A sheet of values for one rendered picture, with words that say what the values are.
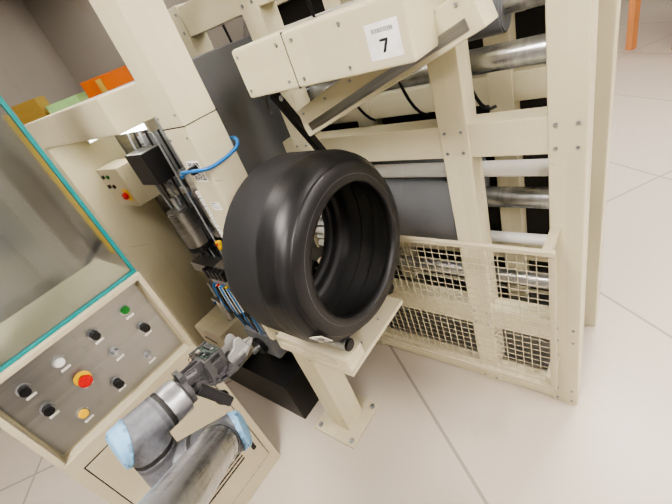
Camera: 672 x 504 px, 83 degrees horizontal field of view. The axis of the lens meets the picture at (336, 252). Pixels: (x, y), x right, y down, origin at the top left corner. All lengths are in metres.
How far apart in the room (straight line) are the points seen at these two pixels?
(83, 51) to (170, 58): 8.48
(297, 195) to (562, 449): 1.58
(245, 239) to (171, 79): 0.50
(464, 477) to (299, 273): 1.32
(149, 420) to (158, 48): 0.94
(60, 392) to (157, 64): 1.06
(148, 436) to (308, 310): 0.45
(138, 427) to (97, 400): 0.69
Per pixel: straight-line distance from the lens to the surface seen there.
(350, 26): 1.06
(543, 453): 2.04
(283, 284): 0.98
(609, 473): 2.04
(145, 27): 1.26
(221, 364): 1.01
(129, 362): 1.63
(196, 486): 0.69
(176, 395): 0.96
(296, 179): 1.01
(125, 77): 5.49
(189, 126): 1.26
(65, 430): 1.64
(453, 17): 1.10
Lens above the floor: 1.82
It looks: 32 degrees down
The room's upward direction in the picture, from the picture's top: 22 degrees counter-clockwise
